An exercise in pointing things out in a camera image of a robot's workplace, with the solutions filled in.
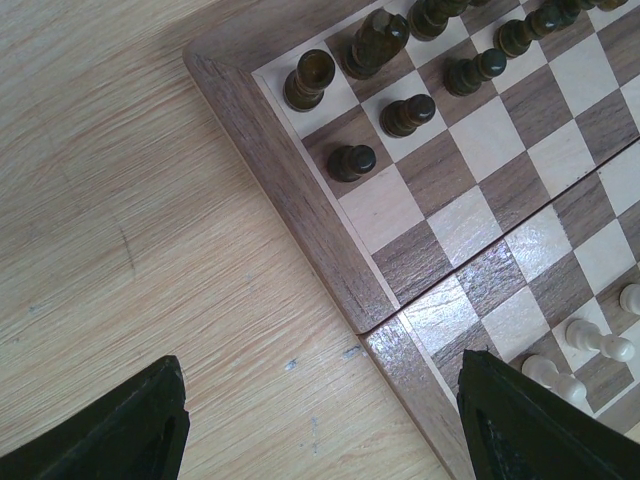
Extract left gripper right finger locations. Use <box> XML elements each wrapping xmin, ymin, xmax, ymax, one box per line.
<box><xmin>457</xmin><ymin>350</ymin><xmax>639</xmax><ymax>479</ymax></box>

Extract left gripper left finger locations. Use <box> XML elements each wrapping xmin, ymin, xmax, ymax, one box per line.
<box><xmin>1</xmin><ymin>355</ymin><xmax>190</xmax><ymax>479</ymax></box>

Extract wooden chess board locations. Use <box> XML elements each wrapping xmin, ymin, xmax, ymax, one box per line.
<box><xmin>183</xmin><ymin>1</ymin><xmax>639</xmax><ymax>479</ymax></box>

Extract white pawn nearest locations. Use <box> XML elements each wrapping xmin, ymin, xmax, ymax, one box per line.
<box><xmin>522</xmin><ymin>355</ymin><xmax>587</xmax><ymax>404</ymax></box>

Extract white pawn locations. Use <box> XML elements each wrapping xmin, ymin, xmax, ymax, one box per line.
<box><xmin>522</xmin><ymin>355</ymin><xmax>587</xmax><ymax>404</ymax></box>
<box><xmin>565</xmin><ymin>319</ymin><xmax>636</xmax><ymax>363</ymax></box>
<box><xmin>619</xmin><ymin>283</ymin><xmax>640</xmax><ymax>316</ymax></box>

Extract dark pawn file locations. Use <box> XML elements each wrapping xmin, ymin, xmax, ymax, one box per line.
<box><xmin>493</xmin><ymin>1</ymin><xmax>582</xmax><ymax>58</ymax></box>
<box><xmin>444</xmin><ymin>48</ymin><xmax>507</xmax><ymax>97</ymax></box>
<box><xmin>327</xmin><ymin>145</ymin><xmax>377</xmax><ymax>182</ymax></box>
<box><xmin>380</xmin><ymin>94</ymin><xmax>436</xmax><ymax>138</ymax></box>

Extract dark rook corner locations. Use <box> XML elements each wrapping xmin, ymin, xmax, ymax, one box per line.
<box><xmin>283</xmin><ymin>49</ymin><xmax>336</xmax><ymax>112</ymax></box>

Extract dark knight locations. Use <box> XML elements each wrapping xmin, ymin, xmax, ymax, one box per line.
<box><xmin>342</xmin><ymin>8</ymin><xmax>410</xmax><ymax>80</ymax></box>

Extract dark bishop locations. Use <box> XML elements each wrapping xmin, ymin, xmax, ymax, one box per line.
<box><xmin>408</xmin><ymin>0</ymin><xmax>469</xmax><ymax>41</ymax></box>

